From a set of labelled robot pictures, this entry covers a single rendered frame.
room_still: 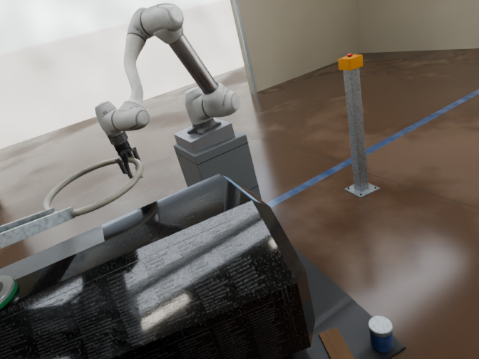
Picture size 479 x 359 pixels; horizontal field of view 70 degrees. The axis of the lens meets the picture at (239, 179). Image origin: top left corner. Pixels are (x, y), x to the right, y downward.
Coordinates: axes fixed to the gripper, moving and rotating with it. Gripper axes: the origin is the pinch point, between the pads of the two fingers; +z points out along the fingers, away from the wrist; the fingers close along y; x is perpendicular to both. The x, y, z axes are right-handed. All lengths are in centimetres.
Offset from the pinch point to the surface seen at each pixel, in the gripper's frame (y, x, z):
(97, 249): 52, 35, -2
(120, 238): 44, 40, -2
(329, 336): 3, 98, 84
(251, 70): -483, -226, 82
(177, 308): 53, 70, 15
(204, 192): 6, 53, 1
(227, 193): 5, 65, 0
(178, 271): 44, 66, 7
